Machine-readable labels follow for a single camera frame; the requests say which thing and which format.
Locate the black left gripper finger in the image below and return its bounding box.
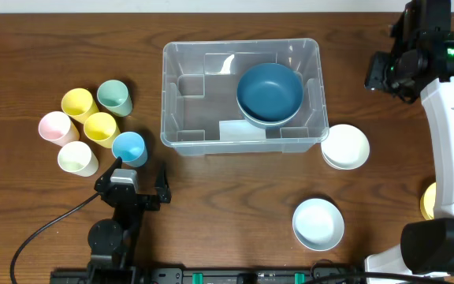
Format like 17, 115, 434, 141
154, 163, 172, 204
94, 157, 122, 193

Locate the white small bowl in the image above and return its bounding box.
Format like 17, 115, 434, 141
321, 124, 370, 170

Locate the dark blue large bowl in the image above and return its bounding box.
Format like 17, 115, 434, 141
236, 63, 303, 110

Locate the light grey small bowl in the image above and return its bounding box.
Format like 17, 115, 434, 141
292, 198, 345, 252

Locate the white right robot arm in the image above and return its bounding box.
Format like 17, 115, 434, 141
364, 0, 454, 282

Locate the cream white cup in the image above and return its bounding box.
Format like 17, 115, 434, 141
58, 141, 99, 177

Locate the light blue cup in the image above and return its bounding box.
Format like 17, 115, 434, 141
112, 132, 148, 167

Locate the yellow cup lower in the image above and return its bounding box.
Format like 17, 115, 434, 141
84, 112, 121, 148

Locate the yellow cup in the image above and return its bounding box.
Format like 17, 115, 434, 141
61, 88, 99, 124
84, 112, 121, 148

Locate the pink cup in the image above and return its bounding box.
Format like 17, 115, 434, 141
38, 111, 80, 147

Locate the yellow cup upper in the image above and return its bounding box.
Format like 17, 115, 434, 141
61, 88, 99, 124

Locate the green cup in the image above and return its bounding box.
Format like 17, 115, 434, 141
97, 80, 132, 117

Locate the clear plastic storage bin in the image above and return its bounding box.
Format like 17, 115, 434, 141
160, 39, 329, 155

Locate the yellow bowl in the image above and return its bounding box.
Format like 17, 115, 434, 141
419, 182, 436, 220

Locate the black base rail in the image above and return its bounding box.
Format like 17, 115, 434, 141
49, 266, 445, 284

